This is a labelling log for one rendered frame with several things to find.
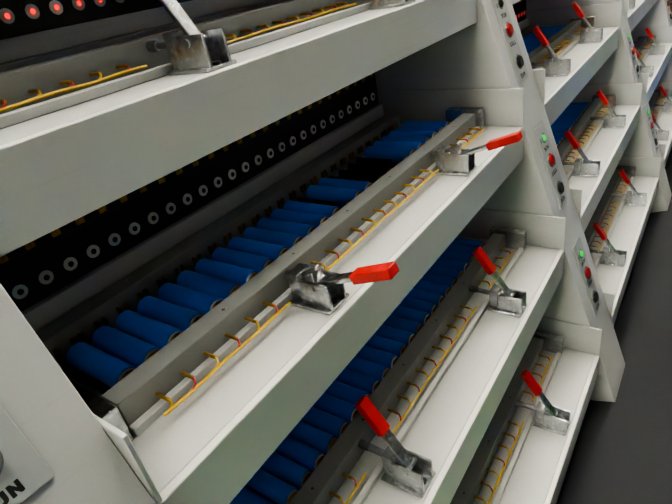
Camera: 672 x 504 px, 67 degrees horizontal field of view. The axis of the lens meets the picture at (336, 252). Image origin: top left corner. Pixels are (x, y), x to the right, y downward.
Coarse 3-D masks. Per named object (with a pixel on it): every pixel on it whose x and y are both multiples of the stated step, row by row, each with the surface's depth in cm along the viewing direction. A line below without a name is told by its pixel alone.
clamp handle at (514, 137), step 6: (516, 132) 52; (498, 138) 53; (504, 138) 52; (510, 138) 52; (516, 138) 51; (486, 144) 53; (492, 144) 53; (498, 144) 53; (504, 144) 52; (456, 150) 56; (468, 150) 55; (474, 150) 54; (480, 150) 54
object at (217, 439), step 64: (512, 128) 67; (256, 192) 55; (448, 192) 53; (128, 256) 44; (384, 256) 44; (320, 320) 37; (384, 320) 43; (256, 384) 33; (320, 384) 36; (128, 448) 24; (192, 448) 29; (256, 448) 32
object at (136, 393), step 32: (448, 128) 64; (416, 160) 56; (384, 192) 51; (320, 224) 46; (352, 224) 47; (288, 256) 42; (320, 256) 44; (256, 288) 38; (288, 288) 41; (224, 320) 36; (256, 320) 37; (160, 352) 33; (192, 352) 34; (128, 384) 31; (160, 384) 32; (128, 416) 30
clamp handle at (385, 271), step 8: (376, 264) 35; (384, 264) 34; (392, 264) 34; (320, 272) 38; (352, 272) 36; (360, 272) 35; (368, 272) 34; (376, 272) 34; (384, 272) 33; (392, 272) 33; (320, 280) 38; (328, 280) 37; (336, 280) 37; (344, 280) 36; (352, 280) 35; (360, 280) 35; (368, 280) 34; (376, 280) 34; (384, 280) 34
